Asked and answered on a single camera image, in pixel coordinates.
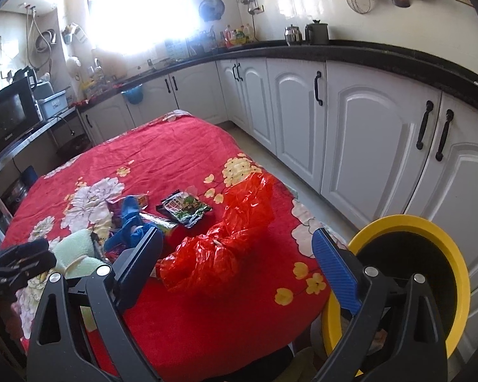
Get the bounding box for black microwave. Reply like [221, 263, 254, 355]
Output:
[0, 77, 43, 154]

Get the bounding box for dark pot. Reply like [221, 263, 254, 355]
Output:
[305, 20, 330, 46]

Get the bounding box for blue wall fan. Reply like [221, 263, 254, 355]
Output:
[199, 0, 226, 22]

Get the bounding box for white kitchen cabinets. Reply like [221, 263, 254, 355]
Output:
[81, 58, 478, 358]

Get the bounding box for black countertop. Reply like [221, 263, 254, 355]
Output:
[78, 40, 478, 111]

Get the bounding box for steel teapot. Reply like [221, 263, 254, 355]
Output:
[284, 25, 303, 46]

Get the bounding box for blue hanging basket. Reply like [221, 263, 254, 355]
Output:
[121, 84, 144, 105]

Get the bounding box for dark green snack packet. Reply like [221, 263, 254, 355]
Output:
[156, 190, 212, 229]

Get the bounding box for red plastic bag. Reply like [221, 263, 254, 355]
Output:
[155, 173, 276, 298]

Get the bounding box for blue rubber glove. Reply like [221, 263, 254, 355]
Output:
[103, 196, 155, 252]

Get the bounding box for yellow trash bin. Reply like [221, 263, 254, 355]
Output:
[321, 214, 472, 379]

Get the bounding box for red floral tablecloth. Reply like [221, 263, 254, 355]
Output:
[3, 116, 330, 381]

